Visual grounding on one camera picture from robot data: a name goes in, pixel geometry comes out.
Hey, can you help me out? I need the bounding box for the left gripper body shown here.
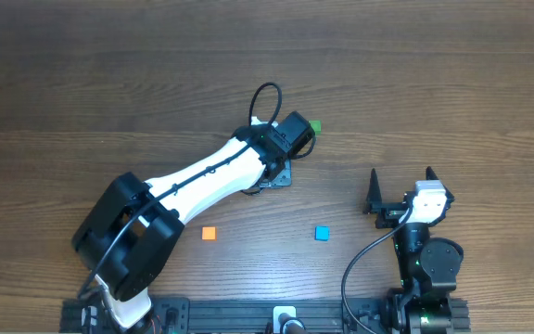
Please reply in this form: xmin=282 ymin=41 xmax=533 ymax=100
xmin=255 ymin=160 xmax=293 ymax=189

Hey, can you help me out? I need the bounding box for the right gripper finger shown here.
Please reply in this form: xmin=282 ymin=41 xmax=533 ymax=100
xmin=425 ymin=165 xmax=456 ymax=203
xmin=366 ymin=168 xmax=384 ymax=204

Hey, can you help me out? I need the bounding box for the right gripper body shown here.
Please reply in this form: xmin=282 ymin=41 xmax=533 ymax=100
xmin=363 ymin=199 xmax=411 ymax=229

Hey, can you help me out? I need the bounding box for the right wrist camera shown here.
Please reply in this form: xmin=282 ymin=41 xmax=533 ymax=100
xmin=404 ymin=179 xmax=449 ymax=226

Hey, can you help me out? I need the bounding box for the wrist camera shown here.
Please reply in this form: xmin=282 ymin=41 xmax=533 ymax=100
xmin=404 ymin=179 xmax=449 ymax=226
xmin=250 ymin=117 xmax=278 ymax=130

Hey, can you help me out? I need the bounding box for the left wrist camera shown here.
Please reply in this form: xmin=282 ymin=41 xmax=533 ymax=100
xmin=250 ymin=117 xmax=278 ymax=130

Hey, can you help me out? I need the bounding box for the mounting rail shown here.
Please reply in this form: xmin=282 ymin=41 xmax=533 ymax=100
xmin=60 ymin=296 xmax=472 ymax=334

